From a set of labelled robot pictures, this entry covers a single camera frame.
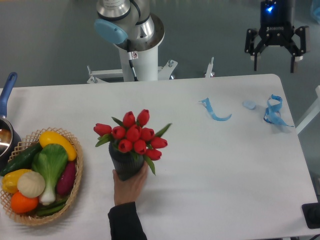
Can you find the blue handled steel saucepan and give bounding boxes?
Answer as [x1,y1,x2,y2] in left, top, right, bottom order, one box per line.
[0,72,21,170]

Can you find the orange fruit toy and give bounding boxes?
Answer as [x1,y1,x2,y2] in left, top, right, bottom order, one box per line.
[10,191,39,214]

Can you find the green bok choy toy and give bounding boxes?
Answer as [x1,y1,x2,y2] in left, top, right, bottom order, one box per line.
[31,144,68,206]

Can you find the blue knotted ribbon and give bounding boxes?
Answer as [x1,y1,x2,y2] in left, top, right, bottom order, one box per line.
[263,94,294,127]

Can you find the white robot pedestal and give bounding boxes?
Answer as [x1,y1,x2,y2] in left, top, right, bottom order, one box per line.
[87,46,178,84]

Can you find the purple sweet potato toy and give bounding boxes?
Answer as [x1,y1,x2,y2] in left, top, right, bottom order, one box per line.
[56,161,76,196]

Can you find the black device at edge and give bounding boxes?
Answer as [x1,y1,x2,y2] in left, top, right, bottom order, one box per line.
[301,202,320,229]

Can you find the light blue small cap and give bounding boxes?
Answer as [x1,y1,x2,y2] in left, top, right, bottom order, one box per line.
[242,100,256,110]

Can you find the blue curved ribbon strip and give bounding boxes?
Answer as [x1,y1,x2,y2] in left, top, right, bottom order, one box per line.
[199,97,232,122]

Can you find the white frame at right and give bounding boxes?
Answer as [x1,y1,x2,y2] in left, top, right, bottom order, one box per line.
[295,85,320,135]

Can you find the dark sleeved forearm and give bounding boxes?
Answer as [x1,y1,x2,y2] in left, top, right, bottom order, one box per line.
[107,201,147,240]

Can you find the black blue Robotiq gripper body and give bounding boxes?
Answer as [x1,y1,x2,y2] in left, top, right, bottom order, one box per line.
[257,0,296,48]

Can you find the person's bare hand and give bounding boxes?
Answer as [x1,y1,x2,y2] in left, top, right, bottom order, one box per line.
[112,162,149,206]

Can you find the dark grey ribbed vase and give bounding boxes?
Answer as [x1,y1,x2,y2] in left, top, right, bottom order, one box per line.
[108,143,144,181]

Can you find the yellow squash toy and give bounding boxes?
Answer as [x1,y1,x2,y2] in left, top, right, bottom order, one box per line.
[39,130,77,161]

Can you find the green cucumber toy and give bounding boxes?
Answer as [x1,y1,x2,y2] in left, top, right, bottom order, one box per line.
[0,142,43,177]

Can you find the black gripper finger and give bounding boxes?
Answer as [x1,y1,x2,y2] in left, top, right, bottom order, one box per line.
[244,28,268,71]
[284,25,311,73]

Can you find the yellow bell pepper toy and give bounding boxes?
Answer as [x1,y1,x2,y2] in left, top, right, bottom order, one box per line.
[2,169,32,194]

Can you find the green pea pods toy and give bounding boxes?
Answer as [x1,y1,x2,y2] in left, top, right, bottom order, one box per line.
[35,198,67,217]

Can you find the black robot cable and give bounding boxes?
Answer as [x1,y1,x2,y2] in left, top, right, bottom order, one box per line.
[126,39,139,82]

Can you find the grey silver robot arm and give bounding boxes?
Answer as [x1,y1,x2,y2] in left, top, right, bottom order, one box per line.
[94,0,310,73]

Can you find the red tulip bouquet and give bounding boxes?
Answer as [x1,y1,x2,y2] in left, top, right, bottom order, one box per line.
[93,109,172,174]

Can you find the woven wicker basket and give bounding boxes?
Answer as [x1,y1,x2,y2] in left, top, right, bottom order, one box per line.
[0,127,84,226]

